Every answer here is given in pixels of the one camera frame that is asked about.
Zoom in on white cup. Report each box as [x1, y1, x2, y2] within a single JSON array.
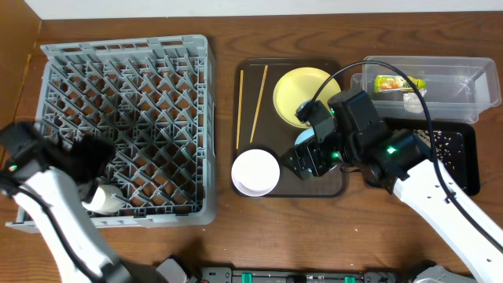
[[82, 185, 123, 215]]

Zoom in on light blue bowl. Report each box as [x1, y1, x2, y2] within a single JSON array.
[[293, 127, 339, 174]]

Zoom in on black waste tray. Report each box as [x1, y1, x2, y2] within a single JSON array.
[[363, 116, 481, 197]]

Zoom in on grey plastic dish rack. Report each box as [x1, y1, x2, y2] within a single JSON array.
[[5, 34, 218, 234]]

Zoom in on clear plastic bin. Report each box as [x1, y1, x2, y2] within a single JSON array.
[[351, 56, 501, 123]]

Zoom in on white tissue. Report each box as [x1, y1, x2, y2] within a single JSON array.
[[402, 92, 424, 114]]

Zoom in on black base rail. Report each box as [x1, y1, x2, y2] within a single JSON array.
[[156, 255, 476, 283]]

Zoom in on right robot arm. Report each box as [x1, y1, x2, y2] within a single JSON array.
[[281, 89, 502, 282]]

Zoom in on dark brown serving tray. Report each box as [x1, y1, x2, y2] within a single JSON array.
[[232, 57, 348, 198]]

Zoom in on rice food scraps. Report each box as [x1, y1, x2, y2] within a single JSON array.
[[433, 130, 467, 189]]

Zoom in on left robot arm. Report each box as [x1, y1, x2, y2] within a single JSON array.
[[1, 121, 134, 282]]

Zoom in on green orange snack wrapper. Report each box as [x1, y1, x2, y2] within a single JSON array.
[[374, 75, 427, 93]]

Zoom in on pink white bowl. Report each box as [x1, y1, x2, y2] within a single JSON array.
[[231, 149, 281, 197]]

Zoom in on yellow round plate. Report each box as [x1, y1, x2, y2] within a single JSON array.
[[273, 67, 330, 129]]

